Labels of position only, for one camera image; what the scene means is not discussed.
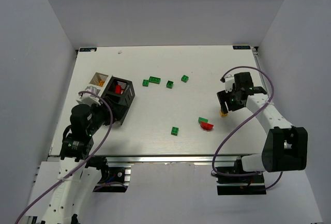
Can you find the corner label sticker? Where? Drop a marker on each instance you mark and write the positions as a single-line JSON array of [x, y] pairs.
[[89, 49], [241, 47]]

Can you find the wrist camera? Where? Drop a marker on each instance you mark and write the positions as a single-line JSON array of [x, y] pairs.
[[88, 99], [228, 83]]

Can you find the yellow flower lego piece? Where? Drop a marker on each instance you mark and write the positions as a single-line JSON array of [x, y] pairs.
[[101, 83]]

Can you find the dark green lego brick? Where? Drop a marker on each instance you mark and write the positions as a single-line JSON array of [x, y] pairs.
[[170, 84]]

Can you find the black slotted container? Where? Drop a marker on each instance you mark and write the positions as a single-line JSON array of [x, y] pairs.
[[121, 97]]

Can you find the right corner label sticker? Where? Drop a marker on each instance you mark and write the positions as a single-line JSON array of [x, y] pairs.
[[241, 47]]

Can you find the red curved lego brick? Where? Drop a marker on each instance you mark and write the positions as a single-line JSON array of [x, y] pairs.
[[206, 126]]

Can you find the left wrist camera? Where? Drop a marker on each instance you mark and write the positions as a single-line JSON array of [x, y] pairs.
[[88, 99]]

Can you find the red arched lego brick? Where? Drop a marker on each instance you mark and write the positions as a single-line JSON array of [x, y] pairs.
[[118, 89]]

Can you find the yellow square lego brick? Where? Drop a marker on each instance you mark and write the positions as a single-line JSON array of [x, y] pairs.
[[223, 114]]

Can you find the left corner label sticker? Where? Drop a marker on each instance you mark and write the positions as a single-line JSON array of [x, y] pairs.
[[89, 49]]

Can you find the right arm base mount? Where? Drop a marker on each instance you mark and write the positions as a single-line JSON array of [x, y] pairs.
[[238, 186]]

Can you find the green lego brick lower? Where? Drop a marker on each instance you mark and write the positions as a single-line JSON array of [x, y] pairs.
[[174, 131]]

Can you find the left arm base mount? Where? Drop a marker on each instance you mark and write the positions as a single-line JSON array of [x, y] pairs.
[[113, 177]]

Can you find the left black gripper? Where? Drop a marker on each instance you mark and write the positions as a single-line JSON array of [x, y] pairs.
[[104, 108]]

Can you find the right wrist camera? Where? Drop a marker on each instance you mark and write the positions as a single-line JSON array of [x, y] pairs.
[[228, 83]]

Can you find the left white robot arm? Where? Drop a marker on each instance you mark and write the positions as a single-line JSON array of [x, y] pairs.
[[79, 169]]

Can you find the white slotted container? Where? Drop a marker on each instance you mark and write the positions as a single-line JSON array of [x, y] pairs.
[[96, 78]]

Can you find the green lego brick upper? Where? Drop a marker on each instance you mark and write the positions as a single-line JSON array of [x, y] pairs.
[[184, 78]]

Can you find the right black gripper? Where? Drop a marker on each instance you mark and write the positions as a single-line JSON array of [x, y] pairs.
[[223, 101]]

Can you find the green long lego brick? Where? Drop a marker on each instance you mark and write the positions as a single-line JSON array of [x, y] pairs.
[[155, 80]]

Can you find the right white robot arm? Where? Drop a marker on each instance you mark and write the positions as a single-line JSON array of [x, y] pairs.
[[285, 148]]

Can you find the green slope lego brick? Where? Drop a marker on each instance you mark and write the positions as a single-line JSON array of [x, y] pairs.
[[201, 119]]

